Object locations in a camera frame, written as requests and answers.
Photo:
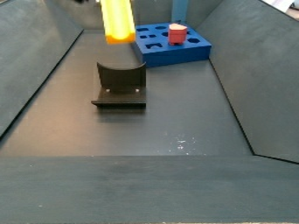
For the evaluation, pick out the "blue shape sorter board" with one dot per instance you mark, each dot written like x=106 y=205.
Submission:
x=157 y=52

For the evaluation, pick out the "black curved fixture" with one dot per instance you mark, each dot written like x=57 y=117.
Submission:
x=122 y=86

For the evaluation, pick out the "red pentagon block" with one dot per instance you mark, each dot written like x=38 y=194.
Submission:
x=177 y=34

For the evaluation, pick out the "yellow arch block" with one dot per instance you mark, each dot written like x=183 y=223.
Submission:
x=118 y=19

